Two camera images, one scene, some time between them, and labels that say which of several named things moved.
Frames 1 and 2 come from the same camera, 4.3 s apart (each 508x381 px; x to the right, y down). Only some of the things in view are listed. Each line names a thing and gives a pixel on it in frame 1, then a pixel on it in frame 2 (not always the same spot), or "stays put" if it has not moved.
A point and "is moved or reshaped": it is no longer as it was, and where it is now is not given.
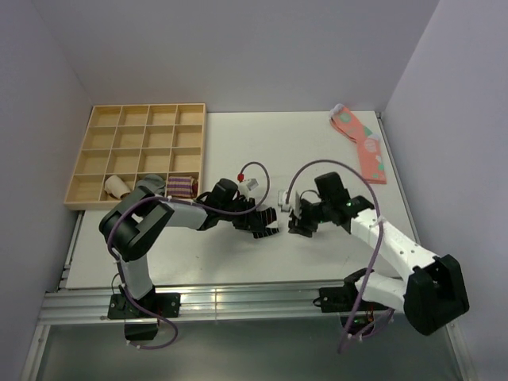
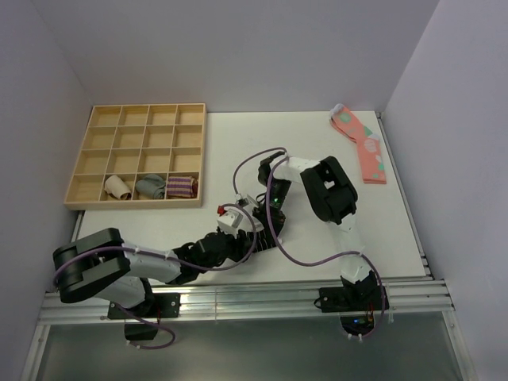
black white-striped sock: [267, 216] is moved or reshaped
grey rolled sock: [155, 183] stays put
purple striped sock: [182, 186] stays put
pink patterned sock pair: [368, 144] stays put
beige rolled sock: [116, 186] stays put
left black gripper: [248, 222] to [242, 246]
